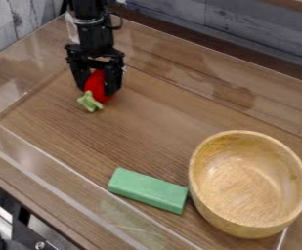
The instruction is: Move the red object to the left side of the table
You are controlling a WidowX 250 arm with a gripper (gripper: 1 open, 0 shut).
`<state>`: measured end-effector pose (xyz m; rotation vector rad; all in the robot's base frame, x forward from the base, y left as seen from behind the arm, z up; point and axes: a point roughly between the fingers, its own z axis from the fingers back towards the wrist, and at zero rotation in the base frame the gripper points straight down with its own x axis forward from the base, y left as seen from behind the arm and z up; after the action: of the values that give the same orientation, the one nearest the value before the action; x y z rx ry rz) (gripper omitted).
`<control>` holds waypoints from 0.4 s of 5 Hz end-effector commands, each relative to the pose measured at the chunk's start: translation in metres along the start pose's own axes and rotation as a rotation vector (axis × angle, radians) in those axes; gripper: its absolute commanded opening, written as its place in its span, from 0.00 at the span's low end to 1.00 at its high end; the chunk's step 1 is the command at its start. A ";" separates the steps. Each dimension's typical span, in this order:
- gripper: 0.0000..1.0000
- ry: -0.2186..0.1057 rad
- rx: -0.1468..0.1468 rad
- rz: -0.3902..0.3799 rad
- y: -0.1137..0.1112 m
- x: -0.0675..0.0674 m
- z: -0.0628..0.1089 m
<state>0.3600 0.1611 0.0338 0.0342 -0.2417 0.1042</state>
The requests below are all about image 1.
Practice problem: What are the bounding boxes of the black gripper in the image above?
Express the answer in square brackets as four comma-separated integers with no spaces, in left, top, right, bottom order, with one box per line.
[64,44,124,96]

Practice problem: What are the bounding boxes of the red plush strawberry toy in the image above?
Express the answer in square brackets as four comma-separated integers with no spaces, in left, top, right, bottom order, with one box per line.
[78,69,111,112]

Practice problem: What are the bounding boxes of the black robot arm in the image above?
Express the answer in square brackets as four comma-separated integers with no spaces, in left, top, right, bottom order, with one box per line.
[64,0,124,97]

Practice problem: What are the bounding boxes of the clear acrylic tray walls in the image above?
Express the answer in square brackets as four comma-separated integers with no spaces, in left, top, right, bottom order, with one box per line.
[0,20,302,250]

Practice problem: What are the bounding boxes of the green rectangular block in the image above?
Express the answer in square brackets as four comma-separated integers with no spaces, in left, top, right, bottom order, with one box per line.
[108,168,189,215]

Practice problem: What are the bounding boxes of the wooden bowl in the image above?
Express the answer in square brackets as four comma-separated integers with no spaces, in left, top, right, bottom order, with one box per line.
[189,130,302,239]

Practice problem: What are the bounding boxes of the black device with knob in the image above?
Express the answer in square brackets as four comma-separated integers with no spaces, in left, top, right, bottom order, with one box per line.
[0,229,58,250]

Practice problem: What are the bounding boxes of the clear acrylic corner bracket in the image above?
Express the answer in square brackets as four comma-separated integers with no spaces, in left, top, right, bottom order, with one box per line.
[64,12,80,44]

